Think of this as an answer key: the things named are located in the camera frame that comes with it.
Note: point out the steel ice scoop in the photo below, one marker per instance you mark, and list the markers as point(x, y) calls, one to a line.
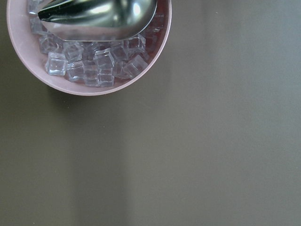
point(97, 20)

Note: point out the clear ice cubes pile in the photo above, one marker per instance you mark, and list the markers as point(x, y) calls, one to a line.
point(95, 63)

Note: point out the pink bowl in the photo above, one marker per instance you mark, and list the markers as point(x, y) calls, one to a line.
point(26, 46)

